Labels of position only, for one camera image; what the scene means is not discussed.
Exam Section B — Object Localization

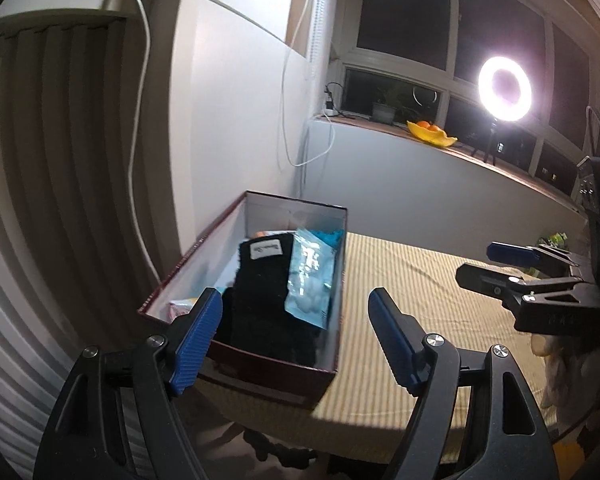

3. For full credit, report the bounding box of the green paper bag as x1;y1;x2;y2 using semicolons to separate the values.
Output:
537;231;571;248

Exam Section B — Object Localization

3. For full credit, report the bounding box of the yellow fruit bowl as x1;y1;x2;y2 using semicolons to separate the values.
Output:
406;120;458;148

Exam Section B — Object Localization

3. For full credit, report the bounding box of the white ribbed radiator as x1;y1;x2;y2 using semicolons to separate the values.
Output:
0;0;181;480

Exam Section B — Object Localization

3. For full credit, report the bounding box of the yellow striped tablecloth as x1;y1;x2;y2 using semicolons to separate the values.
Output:
310;232;596;441

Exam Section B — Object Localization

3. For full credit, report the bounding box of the dark red storage box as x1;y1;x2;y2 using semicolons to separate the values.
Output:
136;190;349;413

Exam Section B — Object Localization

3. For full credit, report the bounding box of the black cloth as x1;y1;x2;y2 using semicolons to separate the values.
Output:
212;285;341;368

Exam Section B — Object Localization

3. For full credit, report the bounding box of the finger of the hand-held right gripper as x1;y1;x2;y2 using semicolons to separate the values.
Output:
486;242;583;267
455;264;600;336

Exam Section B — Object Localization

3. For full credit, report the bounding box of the power strip with chargers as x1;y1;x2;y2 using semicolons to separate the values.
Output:
322;82;356;121

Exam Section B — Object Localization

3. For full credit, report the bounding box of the potted plant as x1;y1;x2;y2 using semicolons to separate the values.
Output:
370;85;416;126

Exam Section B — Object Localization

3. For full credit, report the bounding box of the thick white cable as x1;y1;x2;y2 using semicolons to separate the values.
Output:
112;0;160;283

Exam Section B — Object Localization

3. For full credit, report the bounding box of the window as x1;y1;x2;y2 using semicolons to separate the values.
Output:
330;0;600;196

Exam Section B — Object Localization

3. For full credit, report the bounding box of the ring light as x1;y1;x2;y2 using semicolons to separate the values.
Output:
477;55;535;122

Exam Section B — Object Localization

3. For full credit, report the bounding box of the cotton ball bag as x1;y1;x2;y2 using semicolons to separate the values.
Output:
284;228;345;331

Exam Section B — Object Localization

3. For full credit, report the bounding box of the white lamp cable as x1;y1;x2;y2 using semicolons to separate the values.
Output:
278;0;336;167

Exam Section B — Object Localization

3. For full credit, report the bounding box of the black knit glove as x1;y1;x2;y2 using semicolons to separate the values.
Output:
228;231;301;361

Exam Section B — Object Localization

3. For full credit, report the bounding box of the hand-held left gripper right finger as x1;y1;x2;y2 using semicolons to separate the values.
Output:
368;287;556;480

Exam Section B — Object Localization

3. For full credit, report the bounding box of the black tripod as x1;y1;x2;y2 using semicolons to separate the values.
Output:
472;120;498;165

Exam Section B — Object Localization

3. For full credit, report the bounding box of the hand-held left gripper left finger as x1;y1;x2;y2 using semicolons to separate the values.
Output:
32;287;223;480

